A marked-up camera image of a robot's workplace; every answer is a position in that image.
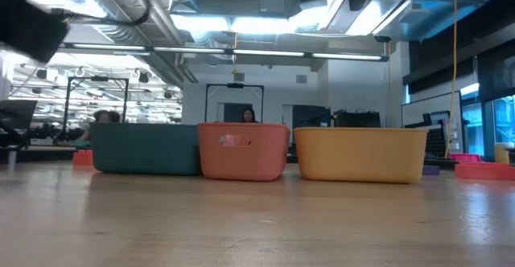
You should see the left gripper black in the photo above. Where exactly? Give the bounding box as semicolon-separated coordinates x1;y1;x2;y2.
0;0;70;64

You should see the orange toy brick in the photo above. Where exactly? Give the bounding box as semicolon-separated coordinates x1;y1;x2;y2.
72;149;95;166
454;161;515;182

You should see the black monitor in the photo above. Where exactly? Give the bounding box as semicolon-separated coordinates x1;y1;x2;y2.
0;99;39;131

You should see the black equipment case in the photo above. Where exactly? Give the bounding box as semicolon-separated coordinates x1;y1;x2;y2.
332;109;381;129

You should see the white board panel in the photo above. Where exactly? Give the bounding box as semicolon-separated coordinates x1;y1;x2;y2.
401;90;464;155

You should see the black cabinet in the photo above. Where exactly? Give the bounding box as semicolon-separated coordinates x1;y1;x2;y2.
291;105;332;131

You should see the long ceiling light strip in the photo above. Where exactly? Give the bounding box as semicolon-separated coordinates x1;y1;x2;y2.
59;42;390;63

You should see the yellow plastic bin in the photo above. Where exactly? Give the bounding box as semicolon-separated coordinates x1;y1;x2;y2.
293;126;429;184

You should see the black pegboard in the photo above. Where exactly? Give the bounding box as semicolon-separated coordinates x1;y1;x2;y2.
425;127;448;158

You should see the blue plastic bin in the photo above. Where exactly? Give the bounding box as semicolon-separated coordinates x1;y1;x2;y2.
89;121;202;176

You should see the orange plastic bin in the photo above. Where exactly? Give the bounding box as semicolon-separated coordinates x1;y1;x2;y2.
196;122;291;183

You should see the yellow container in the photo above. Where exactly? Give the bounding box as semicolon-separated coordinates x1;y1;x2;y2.
493;142;515;165

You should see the black background rig frame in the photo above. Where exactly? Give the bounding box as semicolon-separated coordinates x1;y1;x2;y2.
63;75;130;125
204;82;266;124

